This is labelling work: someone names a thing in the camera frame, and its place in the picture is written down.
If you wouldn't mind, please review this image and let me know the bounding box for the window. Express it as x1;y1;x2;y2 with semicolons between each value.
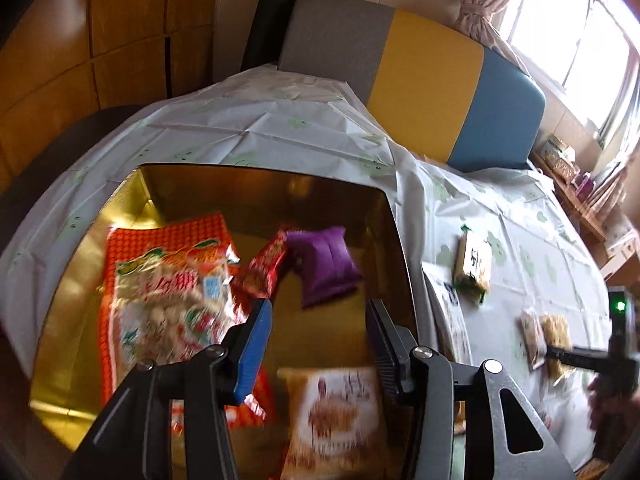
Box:
500;0;640;146

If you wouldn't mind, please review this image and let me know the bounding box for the white storage cabinet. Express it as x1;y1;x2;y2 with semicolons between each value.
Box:
600;230;640;281

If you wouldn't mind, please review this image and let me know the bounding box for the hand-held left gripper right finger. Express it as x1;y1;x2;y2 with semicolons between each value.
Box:
365;297;576;480

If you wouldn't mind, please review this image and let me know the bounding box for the person's right hand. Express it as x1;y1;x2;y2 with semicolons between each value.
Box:
587;377;640;461

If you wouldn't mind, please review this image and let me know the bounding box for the green-edged cracker packet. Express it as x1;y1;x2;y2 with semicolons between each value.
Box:
454;225;493;303

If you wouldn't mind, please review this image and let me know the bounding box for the grey yellow blue upholstered chair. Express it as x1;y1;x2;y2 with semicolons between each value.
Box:
277;0;546;173

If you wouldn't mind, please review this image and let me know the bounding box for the large red orange snack packet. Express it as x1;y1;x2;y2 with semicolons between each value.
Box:
97;212;278;436

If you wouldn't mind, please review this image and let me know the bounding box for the wooden wardrobe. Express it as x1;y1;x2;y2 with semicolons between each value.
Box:
0;0;221;191

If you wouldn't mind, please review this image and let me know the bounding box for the tan brown snack packet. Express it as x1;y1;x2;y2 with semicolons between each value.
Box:
276;366;391;480

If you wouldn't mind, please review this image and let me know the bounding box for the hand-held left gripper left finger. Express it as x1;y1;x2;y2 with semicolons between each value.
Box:
60;297;275;480

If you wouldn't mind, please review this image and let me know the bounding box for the black rolled mat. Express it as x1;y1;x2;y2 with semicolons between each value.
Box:
240;0;306;72

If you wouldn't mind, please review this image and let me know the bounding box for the white sachet packet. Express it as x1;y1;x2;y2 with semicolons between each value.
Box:
421;260;473;366

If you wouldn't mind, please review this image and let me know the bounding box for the tissue box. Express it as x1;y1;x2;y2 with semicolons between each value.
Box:
542;135;581;181

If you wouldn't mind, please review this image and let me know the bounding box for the wooden side desk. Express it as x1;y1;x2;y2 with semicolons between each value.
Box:
530;147;640;281

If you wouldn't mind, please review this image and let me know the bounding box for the beige hanging curtain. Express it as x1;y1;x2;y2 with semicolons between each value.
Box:
585;150;631;211

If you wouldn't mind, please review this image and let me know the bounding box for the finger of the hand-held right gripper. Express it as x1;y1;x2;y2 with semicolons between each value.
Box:
545;344;610;374

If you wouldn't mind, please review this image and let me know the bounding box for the small red snack packet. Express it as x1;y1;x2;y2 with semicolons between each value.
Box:
231;227;291;298

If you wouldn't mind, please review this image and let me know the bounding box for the purple snack packet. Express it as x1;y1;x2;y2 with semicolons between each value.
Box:
285;226;363;309

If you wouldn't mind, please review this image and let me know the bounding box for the beige tied curtain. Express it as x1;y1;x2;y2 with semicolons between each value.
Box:
452;0;531;68

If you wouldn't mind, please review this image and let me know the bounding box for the gold metal tin box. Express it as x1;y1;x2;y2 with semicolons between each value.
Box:
29;162;418;480

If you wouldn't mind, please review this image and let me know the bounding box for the yellow crispy snack packet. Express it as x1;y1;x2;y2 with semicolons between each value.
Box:
540;314;576;386

